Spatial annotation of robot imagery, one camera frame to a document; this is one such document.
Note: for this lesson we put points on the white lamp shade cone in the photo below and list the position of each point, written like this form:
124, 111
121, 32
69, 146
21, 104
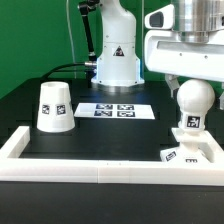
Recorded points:
55, 112

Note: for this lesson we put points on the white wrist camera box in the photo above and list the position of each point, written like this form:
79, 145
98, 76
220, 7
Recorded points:
162, 19

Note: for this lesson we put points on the white marker sheet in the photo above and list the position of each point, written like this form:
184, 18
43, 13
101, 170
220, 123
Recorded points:
114, 111

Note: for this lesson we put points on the white lamp base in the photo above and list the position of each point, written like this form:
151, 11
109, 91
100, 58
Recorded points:
194, 147

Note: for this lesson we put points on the white U-shaped frame fence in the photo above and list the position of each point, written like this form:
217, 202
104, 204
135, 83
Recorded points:
13, 167

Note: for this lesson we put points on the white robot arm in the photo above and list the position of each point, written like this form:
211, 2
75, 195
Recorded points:
184, 38

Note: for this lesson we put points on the white lamp bulb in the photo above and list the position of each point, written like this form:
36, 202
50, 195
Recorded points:
195, 98

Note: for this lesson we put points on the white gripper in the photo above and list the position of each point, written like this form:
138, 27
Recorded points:
165, 53

